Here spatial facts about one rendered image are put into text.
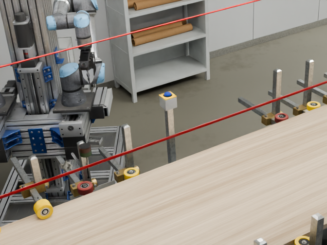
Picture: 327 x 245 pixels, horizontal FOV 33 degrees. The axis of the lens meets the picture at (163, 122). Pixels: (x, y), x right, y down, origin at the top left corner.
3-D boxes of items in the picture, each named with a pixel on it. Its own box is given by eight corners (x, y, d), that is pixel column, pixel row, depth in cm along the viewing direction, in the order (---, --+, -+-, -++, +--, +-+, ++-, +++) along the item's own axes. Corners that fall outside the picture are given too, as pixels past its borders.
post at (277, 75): (270, 138, 350) (273, 69, 326) (275, 136, 351) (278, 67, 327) (274, 140, 347) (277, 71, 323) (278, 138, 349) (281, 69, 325)
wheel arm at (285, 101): (267, 96, 376) (267, 90, 373) (271, 94, 377) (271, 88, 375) (312, 122, 342) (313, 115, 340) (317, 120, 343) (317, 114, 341)
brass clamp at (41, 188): (20, 193, 276) (18, 184, 274) (46, 183, 282) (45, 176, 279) (24, 199, 272) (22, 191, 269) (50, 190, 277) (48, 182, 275)
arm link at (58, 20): (51, -9, 322) (44, 14, 279) (70, -10, 323) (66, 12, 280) (54, 10, 328) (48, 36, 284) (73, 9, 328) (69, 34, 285)
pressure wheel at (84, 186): (77, 201, 288) (74, 183, 282) (91, 196, 291) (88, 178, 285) (83, 209, 282) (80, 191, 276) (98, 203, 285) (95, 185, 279)
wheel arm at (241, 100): (237, 103, 364) (237, 97, 362) (242, 101, 366) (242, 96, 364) (281, 131, 331) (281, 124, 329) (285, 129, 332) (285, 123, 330)
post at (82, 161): (88, 215, 303) (76, 141, 279) (94, 213, 304) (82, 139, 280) (91, 218, 300) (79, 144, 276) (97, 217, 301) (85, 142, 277)
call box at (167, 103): (159, 107, 298) (158, 94, 294) (171, 103, 301) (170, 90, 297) (166, 112, 293) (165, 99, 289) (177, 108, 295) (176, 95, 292)
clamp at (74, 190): (70, 192, 291) (69, 184, 288) (94, 183, 296) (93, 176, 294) (74, 198, 287) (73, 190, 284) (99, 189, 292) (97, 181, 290)
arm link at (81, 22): (88, 11, 279) (88, 17, 272) (91, 32, 284) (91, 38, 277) (73, 13, 278) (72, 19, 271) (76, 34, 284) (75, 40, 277)
